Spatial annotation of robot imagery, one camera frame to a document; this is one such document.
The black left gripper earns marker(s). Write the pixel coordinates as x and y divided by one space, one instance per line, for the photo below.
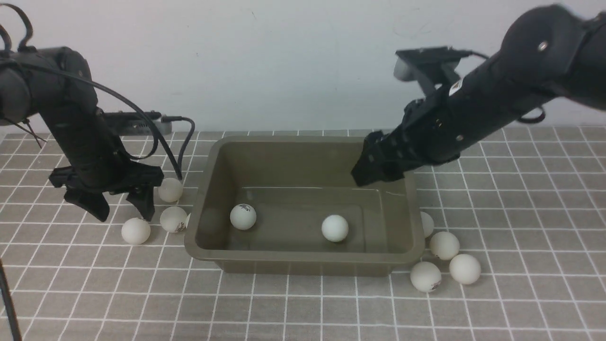
85 186

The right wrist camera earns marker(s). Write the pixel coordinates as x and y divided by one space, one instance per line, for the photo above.
429 67

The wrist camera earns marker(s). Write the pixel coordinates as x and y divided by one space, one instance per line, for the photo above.
131 124
429 67

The white ball group hidden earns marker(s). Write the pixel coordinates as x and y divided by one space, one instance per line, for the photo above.
428 224

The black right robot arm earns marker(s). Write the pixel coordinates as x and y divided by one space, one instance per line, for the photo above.
547 53

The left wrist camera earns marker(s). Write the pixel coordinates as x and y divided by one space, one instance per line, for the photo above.
131 124

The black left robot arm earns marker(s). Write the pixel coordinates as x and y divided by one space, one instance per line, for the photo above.
54 83

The olive plastic bin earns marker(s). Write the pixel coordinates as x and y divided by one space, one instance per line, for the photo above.
294 183

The white ball group printed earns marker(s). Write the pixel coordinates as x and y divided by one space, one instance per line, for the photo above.
425 276

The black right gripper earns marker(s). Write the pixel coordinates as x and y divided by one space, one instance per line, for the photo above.
424 137

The grey checked tablecloth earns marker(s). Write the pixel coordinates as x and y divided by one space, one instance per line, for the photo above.
528 203

